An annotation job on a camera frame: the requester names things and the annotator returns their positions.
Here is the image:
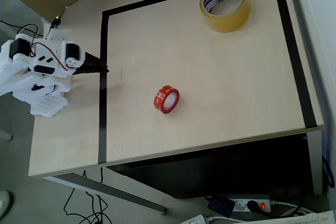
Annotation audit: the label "red tape roll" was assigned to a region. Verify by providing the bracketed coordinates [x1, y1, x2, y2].
[153, 84, 181, 115]

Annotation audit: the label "large yellow tape roll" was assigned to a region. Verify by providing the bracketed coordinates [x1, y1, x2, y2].
[199, 0, 251, 34]

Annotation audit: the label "grey desk foot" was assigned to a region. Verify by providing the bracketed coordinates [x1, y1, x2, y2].
[0, 129, 13, 142]

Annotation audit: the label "grey metal table leg beam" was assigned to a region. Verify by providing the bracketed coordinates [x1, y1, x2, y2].
[43, 170, 167, 215]

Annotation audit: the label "white box device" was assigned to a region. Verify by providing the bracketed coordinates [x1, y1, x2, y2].
[180, 214, 207, 224]

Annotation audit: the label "black power adapter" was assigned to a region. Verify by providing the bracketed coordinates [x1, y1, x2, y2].
[206, 194, 236, 219]

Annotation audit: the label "white power strip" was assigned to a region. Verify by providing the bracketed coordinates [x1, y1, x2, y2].
[227, 194, 276, 215]

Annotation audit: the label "black round plug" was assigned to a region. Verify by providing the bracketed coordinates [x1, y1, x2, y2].
[246, 199, 264, 214]

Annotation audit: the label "grey upright table leg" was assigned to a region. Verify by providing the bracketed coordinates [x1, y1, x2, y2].
[306, 129, 324, 196]

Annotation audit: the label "gripper camera with green light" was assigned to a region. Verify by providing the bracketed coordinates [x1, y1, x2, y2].
[46, 15, 72, 41]

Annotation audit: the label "red black servo cable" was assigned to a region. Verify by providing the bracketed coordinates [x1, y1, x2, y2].
[15, 24, 69, 71]

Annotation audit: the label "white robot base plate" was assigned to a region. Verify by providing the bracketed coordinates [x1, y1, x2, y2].
[29, 94, 69, 119]

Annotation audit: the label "black floor cables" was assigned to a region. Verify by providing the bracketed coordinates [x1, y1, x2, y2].
[64, 167, 114, 224]

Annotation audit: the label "white power strip cable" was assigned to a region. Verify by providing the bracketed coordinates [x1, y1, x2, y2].
[269, 199, 312, 217]

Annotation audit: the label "black looped cable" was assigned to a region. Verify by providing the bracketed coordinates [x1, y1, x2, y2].
[321, 155, 335, 186]

